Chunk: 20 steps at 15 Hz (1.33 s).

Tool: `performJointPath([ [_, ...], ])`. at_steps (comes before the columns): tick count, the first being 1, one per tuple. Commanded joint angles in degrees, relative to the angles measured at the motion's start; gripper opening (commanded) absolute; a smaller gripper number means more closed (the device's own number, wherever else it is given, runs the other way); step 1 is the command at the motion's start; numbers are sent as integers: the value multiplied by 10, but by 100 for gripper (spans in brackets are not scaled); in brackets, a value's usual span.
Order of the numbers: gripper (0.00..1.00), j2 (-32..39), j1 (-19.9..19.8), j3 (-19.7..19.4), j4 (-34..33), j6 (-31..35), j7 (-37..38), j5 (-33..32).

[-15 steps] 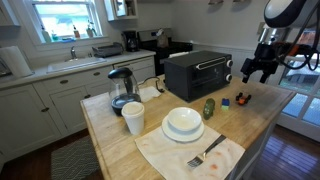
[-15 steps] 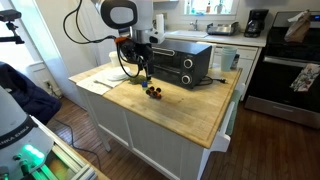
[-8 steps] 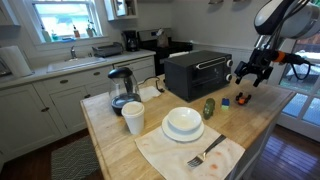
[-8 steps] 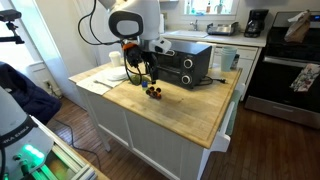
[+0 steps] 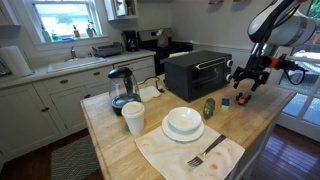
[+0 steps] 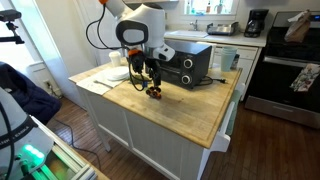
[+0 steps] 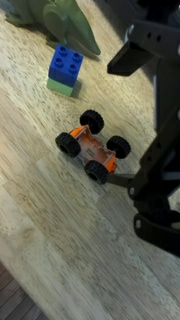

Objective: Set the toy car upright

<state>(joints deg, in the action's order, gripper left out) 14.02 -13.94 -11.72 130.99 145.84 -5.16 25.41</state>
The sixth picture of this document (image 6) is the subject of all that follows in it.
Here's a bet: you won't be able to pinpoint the white wall outlet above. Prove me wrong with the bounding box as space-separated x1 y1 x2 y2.
42 78 54 91

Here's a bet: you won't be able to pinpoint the black power cord with plug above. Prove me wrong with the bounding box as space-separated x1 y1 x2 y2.
196 75 228 87

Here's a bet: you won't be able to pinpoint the kitchen window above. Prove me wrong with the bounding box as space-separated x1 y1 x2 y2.
183 0 240 17

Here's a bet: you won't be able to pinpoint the stacked teal cups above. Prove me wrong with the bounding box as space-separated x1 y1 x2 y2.
220 45 239 72

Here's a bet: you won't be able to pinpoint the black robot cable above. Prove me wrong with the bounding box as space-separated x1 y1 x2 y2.
0 3 149 180

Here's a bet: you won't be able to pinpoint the dark blue fabric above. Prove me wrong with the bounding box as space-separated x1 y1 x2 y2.
0 61 63 126

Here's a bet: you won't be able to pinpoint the small dark container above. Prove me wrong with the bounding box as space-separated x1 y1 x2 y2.
231 53 241 70

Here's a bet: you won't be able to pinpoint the black kitchen stove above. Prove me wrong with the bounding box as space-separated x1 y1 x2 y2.
244 10 320 130

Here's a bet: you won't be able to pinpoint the black coffee maker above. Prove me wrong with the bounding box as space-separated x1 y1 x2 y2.
243 8 270 38

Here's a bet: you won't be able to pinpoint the floral dish towel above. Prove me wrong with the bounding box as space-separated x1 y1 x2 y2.
289 63 320 93

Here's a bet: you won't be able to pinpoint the aluminium robot stand frame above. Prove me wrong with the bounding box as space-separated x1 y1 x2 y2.
29 114 111 180

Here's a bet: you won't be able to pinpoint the black toaster oven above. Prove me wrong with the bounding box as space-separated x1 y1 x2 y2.
158 39 213 90

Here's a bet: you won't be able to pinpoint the teal hanging towel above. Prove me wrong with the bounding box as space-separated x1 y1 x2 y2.
225 89 242 136

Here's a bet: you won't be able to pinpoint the white vase with plant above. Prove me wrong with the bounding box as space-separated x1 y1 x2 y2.
214 0 224 15

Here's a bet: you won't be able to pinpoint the white stained dish cloth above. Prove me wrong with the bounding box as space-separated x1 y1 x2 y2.
75 68 129 97

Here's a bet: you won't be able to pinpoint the white kitchen sink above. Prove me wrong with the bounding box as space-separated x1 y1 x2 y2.
166 29 209 38

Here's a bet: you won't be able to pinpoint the white bowl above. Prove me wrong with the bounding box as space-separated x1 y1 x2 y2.
108 65 131 78

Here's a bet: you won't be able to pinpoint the white paper cup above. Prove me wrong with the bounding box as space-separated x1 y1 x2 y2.
108 50 122 68

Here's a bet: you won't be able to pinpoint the black floor cable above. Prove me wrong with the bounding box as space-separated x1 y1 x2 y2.
53 118 103 171

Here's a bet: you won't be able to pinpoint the brown paper bag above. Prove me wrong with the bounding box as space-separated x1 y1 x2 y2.
283 9 312 44

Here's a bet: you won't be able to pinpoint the metal fork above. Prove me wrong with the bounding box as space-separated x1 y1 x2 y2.
93 79 115 90

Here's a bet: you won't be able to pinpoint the grey dish rack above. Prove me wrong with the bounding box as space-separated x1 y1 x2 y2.
206 21 240 37

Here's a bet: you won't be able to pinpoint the chrome faucet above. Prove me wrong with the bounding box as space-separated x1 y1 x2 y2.
189 19 200 32

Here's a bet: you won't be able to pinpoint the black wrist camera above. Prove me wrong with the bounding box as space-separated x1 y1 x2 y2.
128 53 146 75

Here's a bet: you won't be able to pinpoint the white wooden-top kitchen island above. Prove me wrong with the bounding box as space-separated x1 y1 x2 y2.
68 56 247 180

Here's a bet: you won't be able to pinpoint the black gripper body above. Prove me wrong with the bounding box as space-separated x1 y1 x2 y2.
143 56 162 72

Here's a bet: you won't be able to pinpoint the white plate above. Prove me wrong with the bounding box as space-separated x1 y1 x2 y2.
105 73 132 82

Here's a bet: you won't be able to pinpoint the black camera on tripod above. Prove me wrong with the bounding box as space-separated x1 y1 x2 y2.
0 8 26 45

